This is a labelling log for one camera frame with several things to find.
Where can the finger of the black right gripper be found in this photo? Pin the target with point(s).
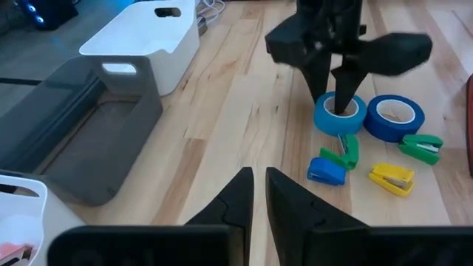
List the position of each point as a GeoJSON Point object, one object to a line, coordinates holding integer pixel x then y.
{"type": "Point", "coordinates": [347, 85]}
{"type": "Point", "coordinates": [319, 77]}

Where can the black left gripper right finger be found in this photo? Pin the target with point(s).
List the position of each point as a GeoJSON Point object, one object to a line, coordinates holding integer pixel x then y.
{"type": "Point", "coordinates": [295, 214]}

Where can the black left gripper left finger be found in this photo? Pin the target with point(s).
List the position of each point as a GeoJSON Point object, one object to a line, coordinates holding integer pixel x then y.
{"type": "Point", "coordinates": [236, 199]}

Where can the light blue tape roll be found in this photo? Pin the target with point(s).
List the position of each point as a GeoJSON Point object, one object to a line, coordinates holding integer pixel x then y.
{"type": "Point", "coordinates": [332, 125]}

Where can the blue mini stapler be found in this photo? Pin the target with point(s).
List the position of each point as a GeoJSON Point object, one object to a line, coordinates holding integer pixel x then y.
{"type": "Point", "coordinates": [327, 171]}

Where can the dark blue tape roll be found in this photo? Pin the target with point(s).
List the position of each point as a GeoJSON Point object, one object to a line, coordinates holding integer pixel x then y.
{"type": "Point", "coordinates": [388, 129]}

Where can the green mini stapler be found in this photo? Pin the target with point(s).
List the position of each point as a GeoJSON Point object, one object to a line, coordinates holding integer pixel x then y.
{"type": "Point", "coordinates": [417, 151]}
{"type": "Point", "coordinates": [351, 151]}

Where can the yellow mini stapler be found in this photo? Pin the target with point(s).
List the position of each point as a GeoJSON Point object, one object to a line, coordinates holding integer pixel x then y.
{"type": "Point", "coordinates": [391, 175]}

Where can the pink staple remover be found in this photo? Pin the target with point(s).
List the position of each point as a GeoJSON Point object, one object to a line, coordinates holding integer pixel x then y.
{"type": "Point", "coordinates": [15, 255]}

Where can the gray translucent plastic bin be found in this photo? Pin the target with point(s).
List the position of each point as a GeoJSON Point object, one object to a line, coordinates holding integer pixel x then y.
{"type": "Point", "coordinates": [92, 155]}

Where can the white plastic bin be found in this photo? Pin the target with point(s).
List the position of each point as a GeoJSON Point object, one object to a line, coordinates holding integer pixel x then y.
{"type": "Point", "coordinates": [148, 33]}
{"type": "Point", "coordinates": [22, 221]}

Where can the black device with blue lights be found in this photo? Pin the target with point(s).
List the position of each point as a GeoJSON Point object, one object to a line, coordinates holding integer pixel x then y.
{"type": "Point", "coordinates": [51, 13]}

